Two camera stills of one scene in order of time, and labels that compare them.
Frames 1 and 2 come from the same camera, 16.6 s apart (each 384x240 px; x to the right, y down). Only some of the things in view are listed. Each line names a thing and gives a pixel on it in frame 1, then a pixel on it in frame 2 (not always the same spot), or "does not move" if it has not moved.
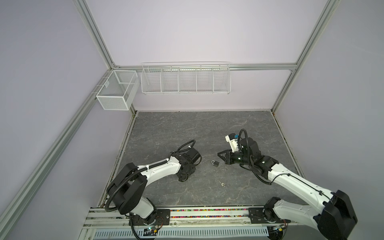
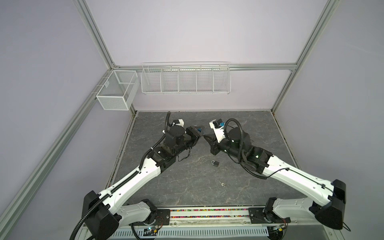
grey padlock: [215, 163] does not move
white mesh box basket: [119, 90] does not move
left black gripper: [183, 177] -> [194, 134]
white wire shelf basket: [204, 77] does not move
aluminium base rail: [110, 219] does not move
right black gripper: [228, 159] -> [215, 145]
